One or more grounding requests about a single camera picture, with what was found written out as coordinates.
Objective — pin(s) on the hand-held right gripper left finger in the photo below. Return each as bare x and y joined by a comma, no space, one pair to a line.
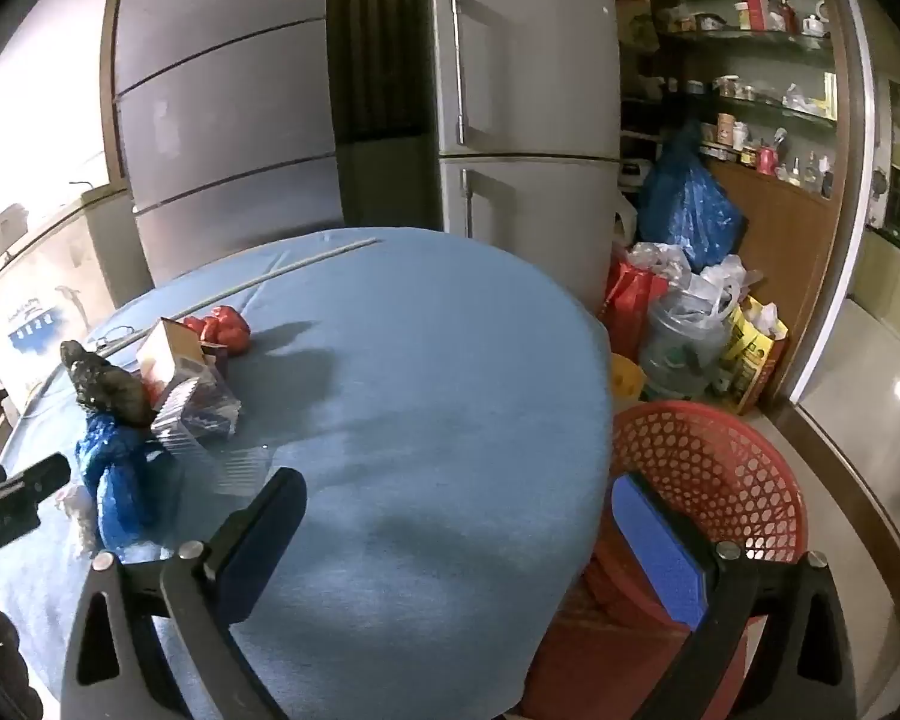
259,547

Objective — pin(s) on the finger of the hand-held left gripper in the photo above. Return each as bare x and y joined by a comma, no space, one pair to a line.
15,495

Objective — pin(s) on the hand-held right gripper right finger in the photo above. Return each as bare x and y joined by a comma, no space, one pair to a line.
660,547

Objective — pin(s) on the red plastic basket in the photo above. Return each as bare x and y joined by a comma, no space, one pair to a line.
712,465

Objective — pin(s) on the small blue plastic bag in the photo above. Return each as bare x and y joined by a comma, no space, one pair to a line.
124,480

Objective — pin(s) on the person's left hand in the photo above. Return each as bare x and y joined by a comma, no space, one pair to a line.
4,664

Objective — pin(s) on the dark crumpled object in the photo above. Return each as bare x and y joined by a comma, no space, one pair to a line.
105,386

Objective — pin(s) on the clear plastic container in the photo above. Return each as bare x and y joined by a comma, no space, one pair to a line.
195,416

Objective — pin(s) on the yellow plastic container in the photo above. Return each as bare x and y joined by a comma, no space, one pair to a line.
624,382

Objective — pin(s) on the white printed carton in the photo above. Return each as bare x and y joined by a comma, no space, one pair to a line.
30,315

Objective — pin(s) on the clear plastic jar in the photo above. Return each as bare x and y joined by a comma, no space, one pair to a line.
679,352

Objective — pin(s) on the white packet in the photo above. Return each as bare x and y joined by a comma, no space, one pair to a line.
166,356

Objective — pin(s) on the yellow printed bag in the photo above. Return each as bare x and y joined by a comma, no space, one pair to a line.
757,360

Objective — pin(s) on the red snack packet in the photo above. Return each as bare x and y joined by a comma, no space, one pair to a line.
221,326

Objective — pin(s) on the red shopping bag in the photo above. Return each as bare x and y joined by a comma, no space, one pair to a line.
634,304

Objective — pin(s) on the white plastic bag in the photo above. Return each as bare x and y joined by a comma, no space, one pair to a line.
720,277

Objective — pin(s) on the thin white rod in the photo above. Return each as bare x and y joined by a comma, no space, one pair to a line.
300,261

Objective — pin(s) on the wooden shelf cabinet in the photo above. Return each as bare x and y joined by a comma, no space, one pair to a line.
780,240

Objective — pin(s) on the grey refrigerator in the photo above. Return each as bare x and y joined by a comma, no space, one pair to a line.
532,225

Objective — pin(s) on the large blue plastic bag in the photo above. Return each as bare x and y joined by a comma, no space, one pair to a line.
686,199

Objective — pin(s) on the grey cabinet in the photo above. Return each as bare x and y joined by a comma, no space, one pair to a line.
217,127

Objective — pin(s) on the shelf jars and bottles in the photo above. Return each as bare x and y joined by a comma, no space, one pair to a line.
754,11

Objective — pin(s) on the white door frame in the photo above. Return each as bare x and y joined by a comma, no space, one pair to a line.
847,240

